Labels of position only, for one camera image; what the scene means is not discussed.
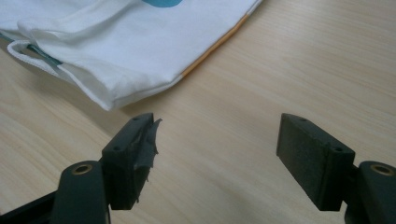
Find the white t-shirt with blue print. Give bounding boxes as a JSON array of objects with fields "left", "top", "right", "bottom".
[{"left": 0, "top": 0, "right": 264, "bottom": 112}]

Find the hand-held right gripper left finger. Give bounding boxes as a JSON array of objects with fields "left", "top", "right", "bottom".
[{"left": 101, "top": 112, "right": 163, "bottom": 211}]

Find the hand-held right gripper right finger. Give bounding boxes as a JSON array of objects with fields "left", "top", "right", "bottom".
[{"left": 276, "top": 112, "right": 357, "bottom": 212}]

